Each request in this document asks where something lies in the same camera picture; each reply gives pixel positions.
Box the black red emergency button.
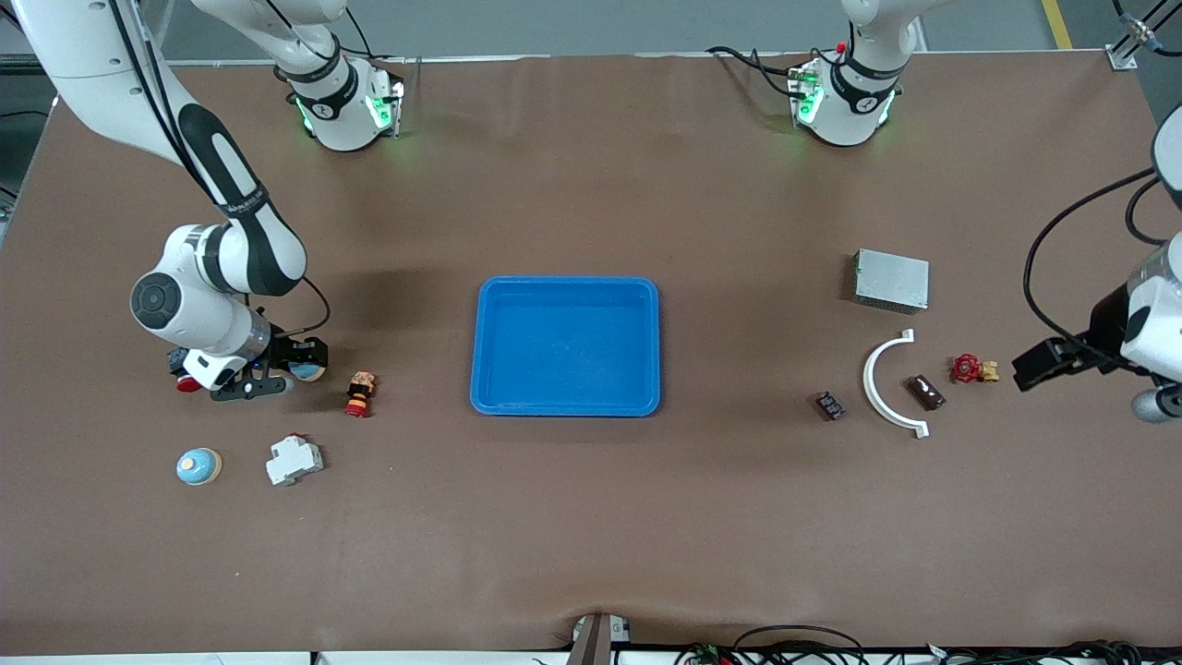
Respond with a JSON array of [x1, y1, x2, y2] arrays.
[[167, 346, 203, 393]]

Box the white circuit breaker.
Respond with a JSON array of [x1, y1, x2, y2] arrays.
[[265, 432, 325, 488]]

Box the grey metal box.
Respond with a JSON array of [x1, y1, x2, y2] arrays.
[[851, 248, 931, 315]]

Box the blue plastic tray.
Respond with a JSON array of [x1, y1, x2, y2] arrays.
[[469, 275, 662, 418]]

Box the brown table mat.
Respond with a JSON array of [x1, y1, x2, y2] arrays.
[[0, 53, 1182, 657]]

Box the grey table clamp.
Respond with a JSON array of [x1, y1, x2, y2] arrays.
[[566, 612, 634, 665]]

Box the red handle brass valve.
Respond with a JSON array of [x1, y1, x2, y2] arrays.
[[950, 353, 1002, 385]]

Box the white curved plastic bracket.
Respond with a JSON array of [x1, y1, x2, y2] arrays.
[[862, 329, 930, 440]]

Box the aluminium frame profile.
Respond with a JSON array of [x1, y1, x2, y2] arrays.
[[1108, 0, 1166, 70]]

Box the black cable bundle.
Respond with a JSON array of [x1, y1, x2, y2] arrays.
[[674, 624, 1182, 665]]

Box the black right base cable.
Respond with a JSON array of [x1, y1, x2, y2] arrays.
[[342, 5, 412, 66]]

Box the black base cable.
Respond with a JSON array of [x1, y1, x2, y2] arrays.
[[706, 44, 804, 101], [342, 5, 412, 66]]

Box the black left base cable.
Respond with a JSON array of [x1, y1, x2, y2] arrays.
[[706, 44, 804, 101]]

